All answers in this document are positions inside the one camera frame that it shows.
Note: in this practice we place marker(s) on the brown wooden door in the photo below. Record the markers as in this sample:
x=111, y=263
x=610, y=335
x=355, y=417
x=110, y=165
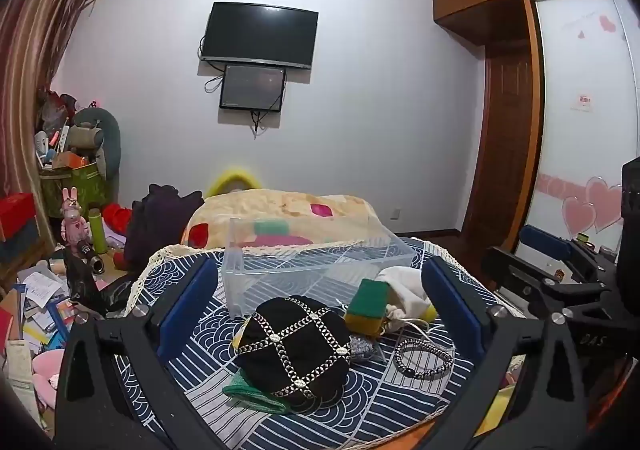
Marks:
x=500, y=145

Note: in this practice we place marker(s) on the pile of papers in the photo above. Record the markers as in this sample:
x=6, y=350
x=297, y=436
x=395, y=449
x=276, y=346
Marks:
x=30, y=310

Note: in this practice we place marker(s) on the small white handheld fan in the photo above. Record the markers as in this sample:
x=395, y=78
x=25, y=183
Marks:
x=44, y=143

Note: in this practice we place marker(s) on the yellow cloth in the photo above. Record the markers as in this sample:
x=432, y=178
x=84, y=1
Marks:
x=495, y=410

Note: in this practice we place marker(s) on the green knitted cloth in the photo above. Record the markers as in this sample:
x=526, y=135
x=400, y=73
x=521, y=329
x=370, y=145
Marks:
x=250, y=397

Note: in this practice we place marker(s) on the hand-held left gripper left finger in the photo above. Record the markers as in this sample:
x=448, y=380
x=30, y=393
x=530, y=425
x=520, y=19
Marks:
x=187, y=300

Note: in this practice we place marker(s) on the blue wave patterned blanket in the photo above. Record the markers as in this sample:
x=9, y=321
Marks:
x=200, y=380

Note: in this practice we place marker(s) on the black bag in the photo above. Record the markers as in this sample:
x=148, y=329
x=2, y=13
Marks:
x=87, y=287

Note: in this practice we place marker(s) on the red plush item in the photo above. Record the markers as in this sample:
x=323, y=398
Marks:
x=117, y=217

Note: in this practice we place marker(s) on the clear plastic storage bin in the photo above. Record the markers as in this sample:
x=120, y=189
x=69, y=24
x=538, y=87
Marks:
x=300, y=275

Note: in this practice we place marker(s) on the beige fleece blanket colour patches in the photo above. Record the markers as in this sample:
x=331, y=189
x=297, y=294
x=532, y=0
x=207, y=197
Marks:
x=280, y=207

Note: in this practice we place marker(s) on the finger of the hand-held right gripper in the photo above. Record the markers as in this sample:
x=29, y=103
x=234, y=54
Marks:
x=542, y=240
x=510, y=270

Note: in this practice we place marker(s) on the dark purple garment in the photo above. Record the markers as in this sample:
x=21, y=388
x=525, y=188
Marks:
x=160, y=225

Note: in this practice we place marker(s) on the white cloth bag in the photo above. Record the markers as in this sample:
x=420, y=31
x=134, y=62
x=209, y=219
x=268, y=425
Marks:
x=405, y=285

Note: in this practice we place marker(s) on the grey-green plush pillow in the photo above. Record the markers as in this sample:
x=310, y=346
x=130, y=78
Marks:
x=112, y=140

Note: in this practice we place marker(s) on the green storage box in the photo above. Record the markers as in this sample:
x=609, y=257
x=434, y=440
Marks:
x=85, y=190

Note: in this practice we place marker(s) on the red box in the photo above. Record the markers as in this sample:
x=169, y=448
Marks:
x=17, y=212

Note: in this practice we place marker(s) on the blue-grey box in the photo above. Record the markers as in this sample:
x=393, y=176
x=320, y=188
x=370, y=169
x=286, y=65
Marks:
x=20, y=247

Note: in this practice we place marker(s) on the pink plush item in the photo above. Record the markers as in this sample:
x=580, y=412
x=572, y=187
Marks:
x=47, y=375

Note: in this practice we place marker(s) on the small black wall monitor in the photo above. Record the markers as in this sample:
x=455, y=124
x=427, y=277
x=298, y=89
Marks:
x=252, y=88

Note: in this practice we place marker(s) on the large black wall television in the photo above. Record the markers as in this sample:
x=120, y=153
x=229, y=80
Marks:
x=260, y=33

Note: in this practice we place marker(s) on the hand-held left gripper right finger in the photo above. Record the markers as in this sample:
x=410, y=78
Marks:
x=450, y=300

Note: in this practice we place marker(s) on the green bottle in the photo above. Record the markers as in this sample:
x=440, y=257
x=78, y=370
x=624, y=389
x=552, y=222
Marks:
x=98, y=232

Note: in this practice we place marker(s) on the clear plastic bag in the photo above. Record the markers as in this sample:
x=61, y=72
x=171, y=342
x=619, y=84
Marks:
x=362, y=347

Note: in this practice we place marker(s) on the green and yellow sponge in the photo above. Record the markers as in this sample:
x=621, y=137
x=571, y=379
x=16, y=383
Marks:
x=367, y=302

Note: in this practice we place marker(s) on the striped brown curtain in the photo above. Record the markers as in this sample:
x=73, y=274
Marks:
x=30, y=55

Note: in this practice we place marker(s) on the pink rabbit figure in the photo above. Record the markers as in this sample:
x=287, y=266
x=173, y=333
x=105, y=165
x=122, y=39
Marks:
x=74, y=220

